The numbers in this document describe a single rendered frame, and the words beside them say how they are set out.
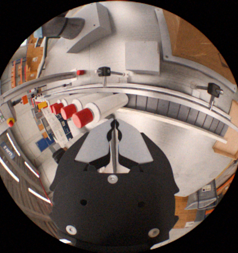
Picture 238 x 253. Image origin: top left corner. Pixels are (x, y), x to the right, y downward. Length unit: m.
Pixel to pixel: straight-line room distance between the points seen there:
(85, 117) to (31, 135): 8.12
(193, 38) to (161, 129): 0.35
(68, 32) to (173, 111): 0.57
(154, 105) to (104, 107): 0.17
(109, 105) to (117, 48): 0.29
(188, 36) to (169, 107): 0.22
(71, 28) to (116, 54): 0.27
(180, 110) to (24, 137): 8.43
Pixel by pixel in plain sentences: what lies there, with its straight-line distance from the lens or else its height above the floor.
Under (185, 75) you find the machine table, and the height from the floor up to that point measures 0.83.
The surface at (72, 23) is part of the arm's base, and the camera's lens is 0.50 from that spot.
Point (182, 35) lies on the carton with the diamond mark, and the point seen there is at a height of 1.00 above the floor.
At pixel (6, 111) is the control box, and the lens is 0.56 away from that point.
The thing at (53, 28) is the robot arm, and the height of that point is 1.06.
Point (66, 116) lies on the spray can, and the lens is 0.21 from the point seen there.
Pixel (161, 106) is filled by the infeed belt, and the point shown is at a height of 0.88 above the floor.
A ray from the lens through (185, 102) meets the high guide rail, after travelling 0.21.
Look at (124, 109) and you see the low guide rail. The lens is 0.28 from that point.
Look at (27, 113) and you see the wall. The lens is 8.05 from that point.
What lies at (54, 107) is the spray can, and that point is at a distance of 0.28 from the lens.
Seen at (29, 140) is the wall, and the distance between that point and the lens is 8.30.
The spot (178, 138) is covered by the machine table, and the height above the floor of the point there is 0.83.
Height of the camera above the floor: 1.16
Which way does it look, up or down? 47 degrees down
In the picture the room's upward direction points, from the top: 133 degrees counter-clockwise
